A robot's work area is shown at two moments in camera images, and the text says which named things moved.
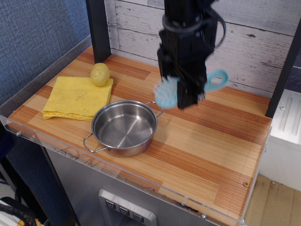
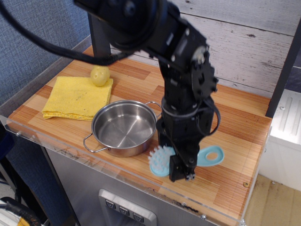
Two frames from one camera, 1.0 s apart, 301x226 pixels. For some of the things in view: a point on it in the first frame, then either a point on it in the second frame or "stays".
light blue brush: x=166 y=89 to x=159 y=158
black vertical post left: x=98 y=24 stays
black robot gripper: x=187 y=53 to x=184 y=134
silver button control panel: x=115 y=210 stays
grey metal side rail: x=11 y=99 stays
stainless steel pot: x=125 y=128 stays
